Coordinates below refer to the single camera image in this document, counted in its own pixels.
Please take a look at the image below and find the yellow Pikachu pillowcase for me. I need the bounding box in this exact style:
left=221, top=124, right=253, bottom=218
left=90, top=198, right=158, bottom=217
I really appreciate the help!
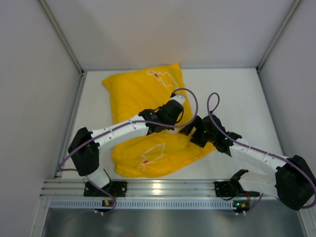
left=102, top=64, right=215, bottom=178

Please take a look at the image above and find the white pillow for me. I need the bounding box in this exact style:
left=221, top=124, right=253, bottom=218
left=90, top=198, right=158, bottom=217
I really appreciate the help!
left=165, top=128, right=180, bottom=134

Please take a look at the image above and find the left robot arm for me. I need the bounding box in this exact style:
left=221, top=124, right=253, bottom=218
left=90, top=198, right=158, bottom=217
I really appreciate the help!
left=68, top=94, right=186, bottom=189

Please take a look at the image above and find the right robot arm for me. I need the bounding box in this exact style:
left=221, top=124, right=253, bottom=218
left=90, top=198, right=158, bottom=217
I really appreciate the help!
left=179, top=115, right=316, bottom=211

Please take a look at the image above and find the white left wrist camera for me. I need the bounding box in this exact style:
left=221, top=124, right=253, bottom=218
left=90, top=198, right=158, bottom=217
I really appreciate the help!
left=171, top=93, right=186, bottom=106

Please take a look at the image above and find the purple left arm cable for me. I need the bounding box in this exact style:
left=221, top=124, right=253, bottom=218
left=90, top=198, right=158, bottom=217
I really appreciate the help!
left=59, top=87, right=200, bottom=215

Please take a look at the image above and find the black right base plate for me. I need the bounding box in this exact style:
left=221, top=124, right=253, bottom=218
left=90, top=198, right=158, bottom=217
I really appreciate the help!
left=214, top=181, right=235, bottom=198

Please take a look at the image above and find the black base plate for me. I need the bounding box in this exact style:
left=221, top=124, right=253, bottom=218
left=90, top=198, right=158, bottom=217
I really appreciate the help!
left=214, top=181, right=235, bottom=198
left=83, top=181, right=127, bottom=198

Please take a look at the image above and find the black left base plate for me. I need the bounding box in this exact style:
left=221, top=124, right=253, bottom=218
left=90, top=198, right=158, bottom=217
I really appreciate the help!
left=83, top=181, right=127, bottom=198

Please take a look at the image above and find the white slotted cable duct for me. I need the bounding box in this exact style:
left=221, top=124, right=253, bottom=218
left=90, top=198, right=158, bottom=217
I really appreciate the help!
left=49, top=198, right=237, bottom=210

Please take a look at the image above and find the aluminium mounting rail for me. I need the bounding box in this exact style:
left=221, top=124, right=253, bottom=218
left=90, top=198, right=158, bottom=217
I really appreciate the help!
left=39, top=179, right=308, bottom=198

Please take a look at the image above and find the right aluminium frame post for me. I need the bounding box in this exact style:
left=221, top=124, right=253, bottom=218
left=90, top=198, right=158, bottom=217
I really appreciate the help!
left=255, top=0, right=304, bottom=72

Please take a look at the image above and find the aluminium frame post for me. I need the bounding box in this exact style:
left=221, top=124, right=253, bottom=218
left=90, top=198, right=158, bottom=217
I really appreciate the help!
left=255, top=0, right=304, bottom=72
left=37, top=0, right=86, bottom=75

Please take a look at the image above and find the left aluminium frame post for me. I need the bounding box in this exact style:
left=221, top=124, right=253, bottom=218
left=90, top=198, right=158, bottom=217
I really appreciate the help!
left=37, top=0, right=86, bottom=75

